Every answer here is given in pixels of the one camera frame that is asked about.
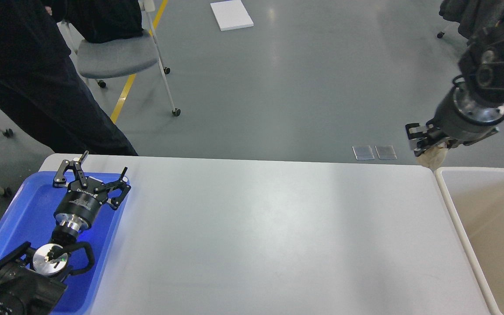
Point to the black bag on chair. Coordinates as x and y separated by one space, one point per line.
100 21

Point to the beige plastic bin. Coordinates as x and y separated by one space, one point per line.
474 197

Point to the clear floor plate right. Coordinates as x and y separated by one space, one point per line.
386 152

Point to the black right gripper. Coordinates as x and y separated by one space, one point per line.
462 116

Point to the blue plastic tray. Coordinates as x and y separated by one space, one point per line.
29 218

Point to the grey office chair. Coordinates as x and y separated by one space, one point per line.
121 57

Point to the chair with grey jacket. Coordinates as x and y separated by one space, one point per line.
471 15

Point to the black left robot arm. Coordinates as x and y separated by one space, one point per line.
55 239

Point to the person in black clothes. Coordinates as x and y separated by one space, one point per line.
40 89

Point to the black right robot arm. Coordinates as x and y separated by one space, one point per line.
482 66

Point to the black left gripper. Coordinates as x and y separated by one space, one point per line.
80 202

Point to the beige paper ball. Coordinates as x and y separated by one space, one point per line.
434 157

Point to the clear floor plate left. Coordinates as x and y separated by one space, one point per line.
363 152

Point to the clear floor plate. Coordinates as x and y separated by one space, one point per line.
386 152
363 152

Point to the white board on floor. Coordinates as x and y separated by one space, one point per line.
231 15

